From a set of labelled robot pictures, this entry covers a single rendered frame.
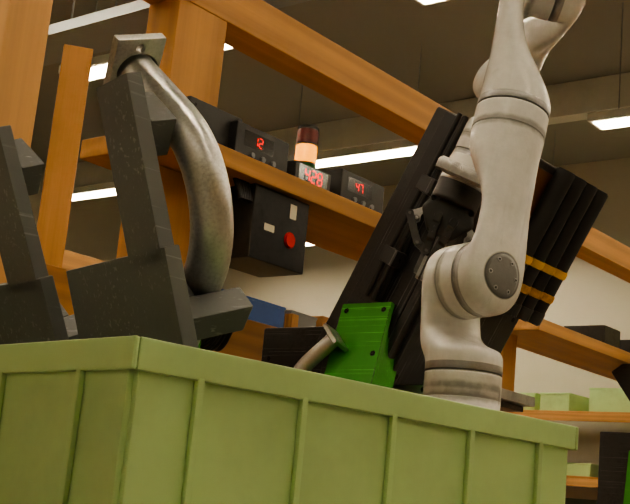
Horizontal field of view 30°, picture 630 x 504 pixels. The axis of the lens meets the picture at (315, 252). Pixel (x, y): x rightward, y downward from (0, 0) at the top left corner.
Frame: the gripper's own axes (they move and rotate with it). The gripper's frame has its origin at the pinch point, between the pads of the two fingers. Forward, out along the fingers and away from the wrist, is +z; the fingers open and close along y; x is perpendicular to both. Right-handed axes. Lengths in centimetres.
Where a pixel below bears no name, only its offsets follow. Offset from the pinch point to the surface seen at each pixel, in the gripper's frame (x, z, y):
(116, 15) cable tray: -381, -81, 220
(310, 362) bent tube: -36.3, 22.0, 14.3
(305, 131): -78, -23, 43
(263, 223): -46, 2, 36
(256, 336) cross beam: -73, 23, 32
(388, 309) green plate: -35.8, 7.0, 5.3
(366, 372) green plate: -32.3, 19.1, 3.8
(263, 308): -600, 24, 128
